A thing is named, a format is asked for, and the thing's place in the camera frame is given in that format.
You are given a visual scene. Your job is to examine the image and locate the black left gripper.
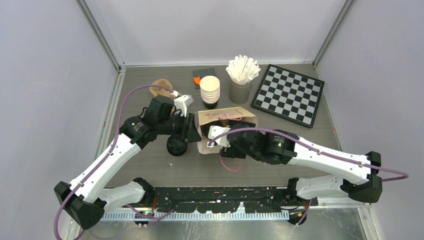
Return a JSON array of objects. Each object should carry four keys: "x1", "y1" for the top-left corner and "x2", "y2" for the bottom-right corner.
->
[{"x1": 157, "y1": 110, "x2": 202, "y2": 143}]

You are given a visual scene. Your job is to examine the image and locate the yellow pink paper bag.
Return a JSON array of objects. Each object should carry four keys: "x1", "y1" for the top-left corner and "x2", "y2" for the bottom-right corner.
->
[{"x1": 197, "y1": 106, "x2": 258, "y2": 172}]

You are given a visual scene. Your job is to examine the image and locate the stack of paper cups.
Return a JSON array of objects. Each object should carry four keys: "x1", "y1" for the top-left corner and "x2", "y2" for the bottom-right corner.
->
[{"x1": 199, "y1": 75, "x2": 221, "y2": 110}]

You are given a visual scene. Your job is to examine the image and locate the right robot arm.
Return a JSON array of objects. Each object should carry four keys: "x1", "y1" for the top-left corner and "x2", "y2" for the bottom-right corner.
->
[{"x1": 207, "y1": 123, "x2": 383, "y2": 205}]

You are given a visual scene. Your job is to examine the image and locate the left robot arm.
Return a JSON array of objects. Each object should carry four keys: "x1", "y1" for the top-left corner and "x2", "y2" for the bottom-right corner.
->
[{"x1": 54, "y1": 95, "x2": 202, "y2": 230}]

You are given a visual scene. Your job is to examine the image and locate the stack of black cup lids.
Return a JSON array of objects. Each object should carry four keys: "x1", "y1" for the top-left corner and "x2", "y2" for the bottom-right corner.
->
[{"x1": 166, "y1": 136, "x2": 188, "y2": 157}]

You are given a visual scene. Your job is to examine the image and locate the orange curved toy piece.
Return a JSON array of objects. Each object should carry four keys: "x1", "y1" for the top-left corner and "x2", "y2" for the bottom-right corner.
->
[{"x1": 193, "y1": 76, "x2": 202, "y2": 87}]

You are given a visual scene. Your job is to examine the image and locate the brown pulp cup carrier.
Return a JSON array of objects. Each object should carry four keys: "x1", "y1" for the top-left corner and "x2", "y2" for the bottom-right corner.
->
[{"x1": 149, "y1": 78, "x2": 182, "y2": 100}]

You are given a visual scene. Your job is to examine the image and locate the small dark mat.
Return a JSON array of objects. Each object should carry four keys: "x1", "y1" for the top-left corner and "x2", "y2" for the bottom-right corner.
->
[{"x1": 192, "y1": 67, "x2": 216, "y2": 79}]

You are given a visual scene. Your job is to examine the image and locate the black white checkerboard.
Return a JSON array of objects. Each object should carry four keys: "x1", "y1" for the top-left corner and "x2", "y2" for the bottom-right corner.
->
[{"x1": 250, "y1": 64, "x2": 325, "y2": 128}]

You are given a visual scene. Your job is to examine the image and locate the white paper-wrapped straws bundle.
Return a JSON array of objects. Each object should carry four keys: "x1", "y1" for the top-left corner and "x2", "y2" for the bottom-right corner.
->
[{"x1": 225, "y1": 55, "x2": 261, "y2": 86}]

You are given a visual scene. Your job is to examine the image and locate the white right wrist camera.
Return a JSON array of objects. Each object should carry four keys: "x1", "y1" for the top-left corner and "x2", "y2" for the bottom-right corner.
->
[{"x1": 207, "y1": 125, "x2": 231, "y2": 148}]

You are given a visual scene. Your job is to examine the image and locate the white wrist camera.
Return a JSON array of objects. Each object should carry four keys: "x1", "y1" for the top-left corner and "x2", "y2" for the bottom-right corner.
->
[
  {"x1": 207, "y1": 125, "x2": 231, "y2": 148},
  {"x1": 171, "y1": 90, "x2": 194, "y2": 117}
]

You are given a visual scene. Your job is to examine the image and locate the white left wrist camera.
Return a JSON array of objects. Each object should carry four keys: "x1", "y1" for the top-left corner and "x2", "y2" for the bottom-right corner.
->
[{"x1": 171, "y1": 90, "x2": 194, "y2": 117}]

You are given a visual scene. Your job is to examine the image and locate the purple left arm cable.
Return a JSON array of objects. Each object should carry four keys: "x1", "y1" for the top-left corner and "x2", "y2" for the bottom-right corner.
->
[{"x1": 52, "y1": 84, "x2": 176, "y2": 240}]

